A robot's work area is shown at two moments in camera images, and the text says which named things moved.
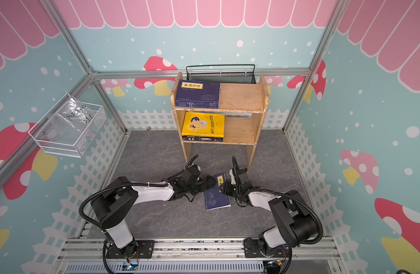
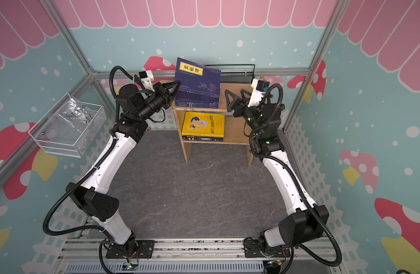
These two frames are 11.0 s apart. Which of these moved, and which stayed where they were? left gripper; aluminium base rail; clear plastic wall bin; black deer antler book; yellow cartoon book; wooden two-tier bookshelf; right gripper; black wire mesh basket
Moved: left gripper; right gripper
Stayed: yellow cartoon book; black wire mesh basket; wooden two-tier bookshelf; black deer antler book; aluminium base rail; clear plastic wall bin
